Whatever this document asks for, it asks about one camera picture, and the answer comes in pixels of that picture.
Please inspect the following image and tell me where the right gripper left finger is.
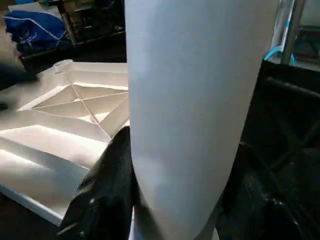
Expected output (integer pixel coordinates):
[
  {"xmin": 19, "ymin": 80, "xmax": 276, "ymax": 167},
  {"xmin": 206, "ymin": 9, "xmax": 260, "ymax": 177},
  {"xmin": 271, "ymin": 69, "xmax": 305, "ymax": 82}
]
[{"xmin": 57, "ymin": 126, "xmax": 139, "ymax": 240}]

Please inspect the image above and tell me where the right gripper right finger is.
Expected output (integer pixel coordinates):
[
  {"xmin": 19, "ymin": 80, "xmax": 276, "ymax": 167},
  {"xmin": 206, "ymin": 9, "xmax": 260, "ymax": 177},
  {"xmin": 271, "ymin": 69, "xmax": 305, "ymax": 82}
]
[{"xmin": 215, "ymin": 142, "xmax": 320, "ymax": 240}]

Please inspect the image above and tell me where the white plastic table top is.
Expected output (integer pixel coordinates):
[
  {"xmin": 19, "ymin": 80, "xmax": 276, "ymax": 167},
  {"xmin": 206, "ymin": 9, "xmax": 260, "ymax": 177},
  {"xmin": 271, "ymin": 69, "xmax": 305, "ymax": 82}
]
[{"xmin": 0, "ymin": 59, "xmax": 132, "ymax": 227}]

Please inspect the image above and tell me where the white plastic table leg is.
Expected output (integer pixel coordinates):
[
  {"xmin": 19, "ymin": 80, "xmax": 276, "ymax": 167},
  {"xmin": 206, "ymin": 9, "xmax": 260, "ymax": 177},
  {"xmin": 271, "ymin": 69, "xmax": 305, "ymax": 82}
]
[{"xmin": 123, "ymin": 0, "xmax": 282, "ymax": 240}]

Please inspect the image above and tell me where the black work mat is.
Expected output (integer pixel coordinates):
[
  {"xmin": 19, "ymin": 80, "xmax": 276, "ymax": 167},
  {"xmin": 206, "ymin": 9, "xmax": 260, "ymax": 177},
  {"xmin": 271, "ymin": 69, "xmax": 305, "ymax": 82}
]
[{"xmin": 0, "ymin": 30, "xmax": 320, "ymax": 240}]

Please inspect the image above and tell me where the grey metal pole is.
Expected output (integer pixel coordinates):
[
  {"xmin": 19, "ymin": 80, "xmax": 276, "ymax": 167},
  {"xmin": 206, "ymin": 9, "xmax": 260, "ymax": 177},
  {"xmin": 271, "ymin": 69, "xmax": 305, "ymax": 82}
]
[{"xmin": 281, "ymin": 0, "xmax": 307, "ymax": 66}]

